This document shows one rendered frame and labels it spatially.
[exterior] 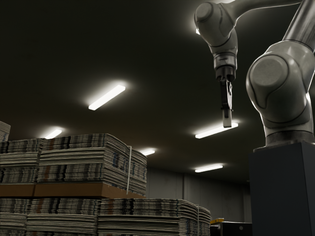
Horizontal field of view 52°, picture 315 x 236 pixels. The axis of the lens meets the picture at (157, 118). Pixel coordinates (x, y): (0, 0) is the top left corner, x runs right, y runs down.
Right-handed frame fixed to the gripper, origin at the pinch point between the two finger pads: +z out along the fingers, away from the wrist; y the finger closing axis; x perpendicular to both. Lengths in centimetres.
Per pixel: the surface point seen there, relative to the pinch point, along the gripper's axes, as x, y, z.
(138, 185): -39.8, -10.1, 22.7
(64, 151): -57, 19, 14
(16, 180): -78, 19, 25
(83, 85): -292, -297, -196
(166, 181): -398, -1002, -152
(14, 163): -80, 19, 18
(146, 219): -22.8, 18.2, 37.9
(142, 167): -39.9, -13.5, 14.2
